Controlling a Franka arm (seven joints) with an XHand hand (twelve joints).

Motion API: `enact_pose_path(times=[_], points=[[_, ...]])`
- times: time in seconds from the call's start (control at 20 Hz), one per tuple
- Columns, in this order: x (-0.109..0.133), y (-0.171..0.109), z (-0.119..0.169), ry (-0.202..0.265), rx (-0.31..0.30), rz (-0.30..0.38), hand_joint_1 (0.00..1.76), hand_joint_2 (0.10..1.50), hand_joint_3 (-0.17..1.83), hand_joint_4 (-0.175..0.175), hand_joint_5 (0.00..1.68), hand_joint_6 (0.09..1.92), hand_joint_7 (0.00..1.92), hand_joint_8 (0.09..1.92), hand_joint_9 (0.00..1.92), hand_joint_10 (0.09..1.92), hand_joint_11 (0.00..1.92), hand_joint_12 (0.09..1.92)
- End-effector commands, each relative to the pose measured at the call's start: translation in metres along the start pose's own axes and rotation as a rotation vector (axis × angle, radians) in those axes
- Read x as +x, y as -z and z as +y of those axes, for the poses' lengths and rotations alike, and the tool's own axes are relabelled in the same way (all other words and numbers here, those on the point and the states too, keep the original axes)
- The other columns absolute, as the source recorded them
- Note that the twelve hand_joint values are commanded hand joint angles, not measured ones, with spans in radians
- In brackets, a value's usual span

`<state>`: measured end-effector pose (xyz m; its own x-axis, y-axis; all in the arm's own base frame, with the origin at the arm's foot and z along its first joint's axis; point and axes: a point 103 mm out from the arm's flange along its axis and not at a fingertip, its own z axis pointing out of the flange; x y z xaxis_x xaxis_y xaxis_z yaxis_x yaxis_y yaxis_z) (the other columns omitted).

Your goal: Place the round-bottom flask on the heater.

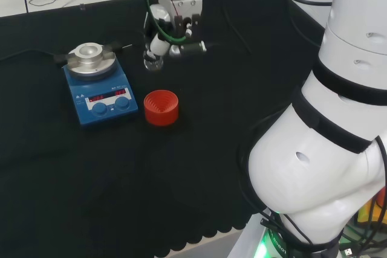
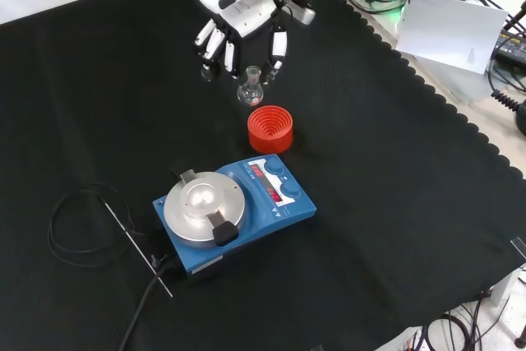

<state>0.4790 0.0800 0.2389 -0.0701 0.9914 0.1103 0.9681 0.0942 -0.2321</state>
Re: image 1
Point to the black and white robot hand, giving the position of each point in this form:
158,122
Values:
184,5

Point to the clear round-bottom flask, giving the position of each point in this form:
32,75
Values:
154,66

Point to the heater with blue base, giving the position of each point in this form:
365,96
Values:
99,101

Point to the small black cloth clip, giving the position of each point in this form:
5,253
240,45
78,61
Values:
82,7

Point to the black bench cloth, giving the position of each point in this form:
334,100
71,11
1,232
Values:
90,179

